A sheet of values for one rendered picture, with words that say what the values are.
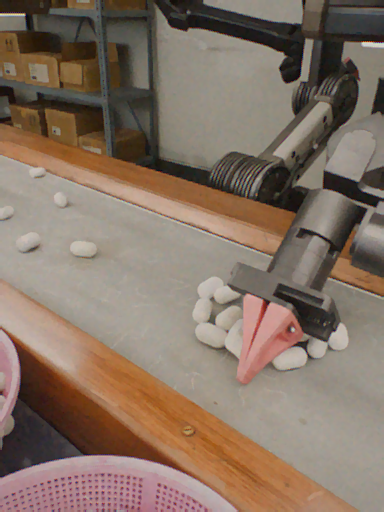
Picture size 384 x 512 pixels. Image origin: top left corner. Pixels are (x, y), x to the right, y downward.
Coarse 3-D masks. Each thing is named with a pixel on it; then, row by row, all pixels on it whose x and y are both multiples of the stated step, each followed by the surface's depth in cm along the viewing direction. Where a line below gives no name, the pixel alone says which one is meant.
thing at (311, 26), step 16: (320, 0) 26; (336, 0) 25; (352, 0) 25; (368, 0) 24; (304, 16) 27; (320, 16) 26; (336, 16) 25; (352, 16) 25; (368, 16) 24; (304, 32) 27; (320, 32) 26; (336, 32) 26; (352, 32) 25; (368, 32) 25
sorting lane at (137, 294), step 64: (0, 192) 86; (64, 192) 87; (0, 256) 65; (64, 256) 65; (128, 256) 66; (192, 256) 66; (256, 256) 66; (128, 320) 52; (192, 320) 53; (192, 384) 44; (256, 384) 44; (320, 384) 44; (320, 448) 38
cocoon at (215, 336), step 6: (204, 324) 49; (210, 324) 49; (198, 330) 48; (204, 330) 48; (210, 330) 48; (216, 330) 48; (222, 330) 48; (198, 336) 48; (204, 336) 48; (210, 336) 48; (216, 336) 47; (222, 336) 47; (204, 342) 49; (210, 342) 48; (216, 342) 47; (222, 342) 47
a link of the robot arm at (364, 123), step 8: (376, 112) 46; (360, 120) 46; (368, 120) 46; (376, 120) 46; (344, 128) 47; (352, 128) 46; (368, 128) 46; (376, 128) 46; (336, 136) 46; (376, 136) 45; (328, 144) 46; (336, 144) 46; (328, 152) 46; (376, 152) 45; (376, 160) 45; (368, 168) 45; (376, 168) 44; (368, 176) 46; (376, 176) 47; (368, 184) 47; (376, 184) 49
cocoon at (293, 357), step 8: (288, 352) 45; (296, 352) 45; (304, 352) 46; (272, 360) 45; (280, 360) 45; (288, 360) 45; (296, 360) 45; (304, 360) 45; (280, 368) 45; (288, 368) 45
